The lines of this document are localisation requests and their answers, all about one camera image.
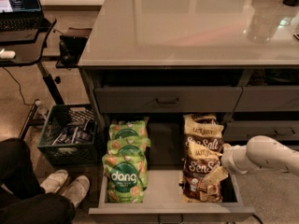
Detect open grey middle drawer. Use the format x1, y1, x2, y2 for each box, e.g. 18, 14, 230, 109
88, 113, 256, 224

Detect black plastic crate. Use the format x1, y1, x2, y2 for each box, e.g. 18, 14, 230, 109
37, 105, 100, 166

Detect person's black trouser legs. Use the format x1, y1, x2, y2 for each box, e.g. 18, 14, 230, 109
0, 138, 76, 224

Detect black laptop stand table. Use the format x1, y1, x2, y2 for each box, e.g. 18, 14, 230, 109
0, 14, 65, 141

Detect left white shoe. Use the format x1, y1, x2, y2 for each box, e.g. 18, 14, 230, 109
40, 169, 68, 194

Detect white computer mouse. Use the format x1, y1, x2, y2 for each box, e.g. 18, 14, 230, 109
0, 49, 16, 60

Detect middle green dang bag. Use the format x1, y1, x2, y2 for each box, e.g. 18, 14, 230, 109
107, 136, 151, 156

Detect grey counter cabinet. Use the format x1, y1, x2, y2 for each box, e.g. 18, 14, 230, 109
78, 0, 299, 224

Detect right white shoe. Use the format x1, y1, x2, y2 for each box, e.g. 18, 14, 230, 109
63, 175, 90, 208

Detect rear brown chip bag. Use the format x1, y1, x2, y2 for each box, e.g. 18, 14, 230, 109
184, 113, 217, 124

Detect white shoe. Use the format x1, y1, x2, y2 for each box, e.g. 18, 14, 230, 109
40, 169, 68, 194
63, 175, 90, 208

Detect front green dang bag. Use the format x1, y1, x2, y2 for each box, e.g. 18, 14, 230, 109
102, 154, 148, 203

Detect right grey drawers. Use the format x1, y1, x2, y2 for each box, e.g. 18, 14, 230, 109
223, 86, 299, 142

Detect open laptop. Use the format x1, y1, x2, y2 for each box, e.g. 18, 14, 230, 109
0, 0, 44, 44

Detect black device on floor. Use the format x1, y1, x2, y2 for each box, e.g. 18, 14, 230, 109
56, 27, 92, 68

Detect green dang bag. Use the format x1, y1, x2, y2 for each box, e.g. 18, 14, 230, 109
102, 154, 148, 203
107, 136, 151, 156
108, 117, 149, 140

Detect grey top drawer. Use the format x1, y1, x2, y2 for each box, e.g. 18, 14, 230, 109
93, 87, 242, 113

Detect rear green dang bag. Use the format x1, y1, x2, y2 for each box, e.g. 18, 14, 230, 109
108, 117, 149, 140

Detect brown sea salt bag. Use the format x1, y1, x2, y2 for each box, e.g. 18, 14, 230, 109
183, 142, 222, 203
184, 119, 223, 152

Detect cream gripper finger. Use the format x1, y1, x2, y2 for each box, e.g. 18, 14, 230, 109
203, 166, 228, 185

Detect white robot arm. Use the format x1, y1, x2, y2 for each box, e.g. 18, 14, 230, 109
203, 135, 299, 185

